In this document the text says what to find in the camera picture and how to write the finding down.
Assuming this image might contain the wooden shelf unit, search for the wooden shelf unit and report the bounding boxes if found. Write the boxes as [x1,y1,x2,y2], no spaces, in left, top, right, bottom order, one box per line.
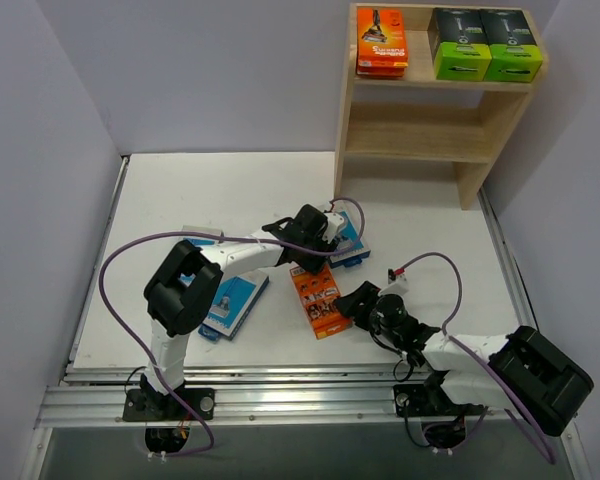
[333,3,549,210]

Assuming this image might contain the black green GilletteLabs box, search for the black green GilletteLabs box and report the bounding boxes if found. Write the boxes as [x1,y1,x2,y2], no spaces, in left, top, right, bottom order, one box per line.
[428,7,492,82]
[480,9,543,83]

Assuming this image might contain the harry's razor box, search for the harry's razor box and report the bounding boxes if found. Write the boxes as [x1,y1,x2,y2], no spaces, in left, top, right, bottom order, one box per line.
[328,208,371,268]
[197,271,269,343]
[177,224,226,291]

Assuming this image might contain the orange Gillette Fusion5 box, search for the orange Gillette Fusion5 box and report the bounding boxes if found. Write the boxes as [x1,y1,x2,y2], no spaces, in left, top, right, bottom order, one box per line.
[356,7,409,68]

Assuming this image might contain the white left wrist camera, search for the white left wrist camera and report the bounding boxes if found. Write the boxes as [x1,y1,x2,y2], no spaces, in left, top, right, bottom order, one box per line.
[322,201,348,243]

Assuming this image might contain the orange styler box back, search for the orange styler box back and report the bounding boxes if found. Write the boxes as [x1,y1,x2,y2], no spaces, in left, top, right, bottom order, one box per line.
[290,264,352,340]

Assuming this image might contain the orange styler box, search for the orange styler box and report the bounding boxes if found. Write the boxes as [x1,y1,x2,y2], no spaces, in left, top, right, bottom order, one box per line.
[356,65,406,80]
[290,264,352,340]

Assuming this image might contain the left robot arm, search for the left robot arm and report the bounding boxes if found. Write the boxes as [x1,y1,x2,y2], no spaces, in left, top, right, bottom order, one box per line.
[141,204,347,419]

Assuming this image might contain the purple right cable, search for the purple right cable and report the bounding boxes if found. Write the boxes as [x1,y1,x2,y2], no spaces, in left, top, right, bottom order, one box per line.
[389,252,559,466]

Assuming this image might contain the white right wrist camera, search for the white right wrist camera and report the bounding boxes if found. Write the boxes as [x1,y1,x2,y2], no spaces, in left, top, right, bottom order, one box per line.
[379,267,409,297]

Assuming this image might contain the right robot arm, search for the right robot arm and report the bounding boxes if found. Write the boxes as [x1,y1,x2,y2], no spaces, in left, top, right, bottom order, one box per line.
[334,282,594,437]

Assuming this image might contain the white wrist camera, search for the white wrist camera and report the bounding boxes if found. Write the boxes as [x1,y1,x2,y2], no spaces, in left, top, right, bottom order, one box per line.
[379,267,409,297]
[322,201,348,243]

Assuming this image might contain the aluminium rail base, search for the aluminium rail base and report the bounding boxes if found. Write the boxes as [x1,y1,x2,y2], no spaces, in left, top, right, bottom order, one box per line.
[39,362,576,426]

